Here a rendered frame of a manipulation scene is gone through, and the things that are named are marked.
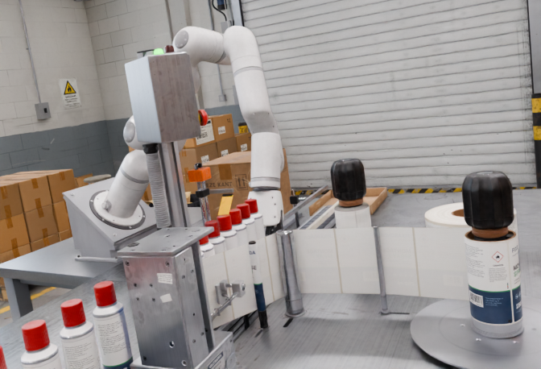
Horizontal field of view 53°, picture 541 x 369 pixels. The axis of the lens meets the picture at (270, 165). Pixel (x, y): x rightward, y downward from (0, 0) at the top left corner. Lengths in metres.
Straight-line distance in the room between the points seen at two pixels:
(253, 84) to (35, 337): 0.96
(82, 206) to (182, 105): 0.98
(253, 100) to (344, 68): 4.38
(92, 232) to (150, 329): 1.16
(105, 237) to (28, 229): 2.76
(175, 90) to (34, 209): 3.67
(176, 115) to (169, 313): 0.47
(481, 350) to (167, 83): 0.80
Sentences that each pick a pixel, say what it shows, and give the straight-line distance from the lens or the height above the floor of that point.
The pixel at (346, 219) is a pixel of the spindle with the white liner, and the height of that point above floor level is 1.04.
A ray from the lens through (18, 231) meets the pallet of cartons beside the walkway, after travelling 4.70.
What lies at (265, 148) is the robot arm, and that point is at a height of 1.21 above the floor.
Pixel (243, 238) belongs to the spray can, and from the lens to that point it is 1.34.
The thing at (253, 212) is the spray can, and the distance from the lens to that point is 1.43.
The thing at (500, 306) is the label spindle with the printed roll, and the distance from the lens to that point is 1.04.
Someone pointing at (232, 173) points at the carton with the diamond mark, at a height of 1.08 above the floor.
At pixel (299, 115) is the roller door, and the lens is 6.16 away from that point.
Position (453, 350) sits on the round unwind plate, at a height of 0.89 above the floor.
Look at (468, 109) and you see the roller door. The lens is 5.55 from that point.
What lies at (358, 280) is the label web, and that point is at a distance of 1.18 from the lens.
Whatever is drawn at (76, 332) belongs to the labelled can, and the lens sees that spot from 0.92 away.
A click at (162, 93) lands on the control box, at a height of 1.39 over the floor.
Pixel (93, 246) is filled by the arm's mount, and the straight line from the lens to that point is 2.10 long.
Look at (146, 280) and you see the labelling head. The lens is 0.91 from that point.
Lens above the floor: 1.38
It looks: 8 degrees down
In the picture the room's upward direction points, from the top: 8 degrees counter-clockwise
